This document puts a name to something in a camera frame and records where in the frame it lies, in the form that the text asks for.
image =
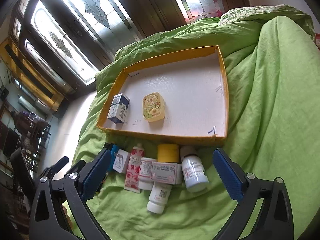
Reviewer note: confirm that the grey white medicine bottle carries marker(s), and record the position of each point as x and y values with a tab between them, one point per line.
193	171

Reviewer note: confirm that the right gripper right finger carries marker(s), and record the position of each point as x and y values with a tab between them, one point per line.
275	218

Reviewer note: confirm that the yellow cardboard tray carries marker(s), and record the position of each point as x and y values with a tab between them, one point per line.
193	84

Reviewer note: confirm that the white bottle QR label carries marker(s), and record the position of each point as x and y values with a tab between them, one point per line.
158	197

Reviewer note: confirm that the white power adapter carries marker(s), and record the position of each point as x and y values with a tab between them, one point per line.
121	161

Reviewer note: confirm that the rose hand cream tube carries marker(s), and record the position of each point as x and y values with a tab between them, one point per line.
132	180

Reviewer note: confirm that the white red ointment box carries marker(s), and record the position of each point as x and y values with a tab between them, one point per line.
168	173

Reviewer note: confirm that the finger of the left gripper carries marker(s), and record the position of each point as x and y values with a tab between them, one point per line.
75	169
51	171

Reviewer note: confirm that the blue white medicine box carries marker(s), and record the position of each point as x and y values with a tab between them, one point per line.
118	109

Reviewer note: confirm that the white bottle red label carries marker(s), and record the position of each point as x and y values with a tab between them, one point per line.
144	175

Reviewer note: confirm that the blue battery pack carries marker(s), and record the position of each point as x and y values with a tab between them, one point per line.
113	150

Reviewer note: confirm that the yellow round jar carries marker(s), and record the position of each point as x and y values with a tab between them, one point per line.
168	153

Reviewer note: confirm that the yellow cartoon timer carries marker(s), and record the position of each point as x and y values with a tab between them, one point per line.
153	107

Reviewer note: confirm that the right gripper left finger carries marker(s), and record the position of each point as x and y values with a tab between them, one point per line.
48	219

